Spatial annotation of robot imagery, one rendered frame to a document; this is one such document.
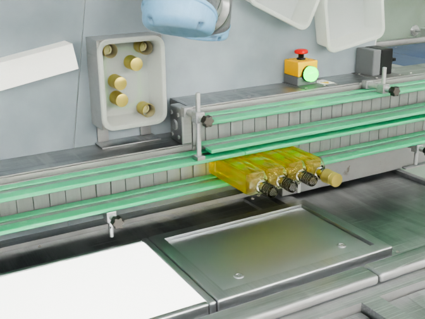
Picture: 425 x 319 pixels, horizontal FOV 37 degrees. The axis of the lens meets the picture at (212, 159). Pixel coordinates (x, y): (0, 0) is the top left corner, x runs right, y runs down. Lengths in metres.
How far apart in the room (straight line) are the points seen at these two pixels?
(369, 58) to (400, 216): 0.51
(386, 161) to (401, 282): 0.71
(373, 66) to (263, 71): 0.36
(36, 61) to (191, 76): 0.44
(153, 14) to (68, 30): 0.65
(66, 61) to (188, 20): 0.63
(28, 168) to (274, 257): 0.60
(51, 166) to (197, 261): 0.41
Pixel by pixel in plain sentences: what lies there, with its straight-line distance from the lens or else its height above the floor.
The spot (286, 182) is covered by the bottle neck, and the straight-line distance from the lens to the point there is 1.52.
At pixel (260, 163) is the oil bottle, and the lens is 1.59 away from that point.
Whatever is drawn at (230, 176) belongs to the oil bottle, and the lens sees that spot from 1.59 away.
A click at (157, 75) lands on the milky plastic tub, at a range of 1.63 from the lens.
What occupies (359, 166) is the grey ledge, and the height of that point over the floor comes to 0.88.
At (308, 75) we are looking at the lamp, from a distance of 1.84.
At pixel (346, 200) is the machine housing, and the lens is 1.88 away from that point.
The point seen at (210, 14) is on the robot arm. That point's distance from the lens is 0.99.
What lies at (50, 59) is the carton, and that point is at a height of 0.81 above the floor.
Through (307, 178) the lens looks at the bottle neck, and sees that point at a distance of 1.55.
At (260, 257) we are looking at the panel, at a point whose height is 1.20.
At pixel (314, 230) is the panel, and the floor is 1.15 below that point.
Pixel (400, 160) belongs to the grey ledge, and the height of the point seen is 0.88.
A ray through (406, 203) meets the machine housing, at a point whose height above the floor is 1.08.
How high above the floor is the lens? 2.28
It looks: 56 degrees down
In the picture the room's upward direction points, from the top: 119 degrees clockwise
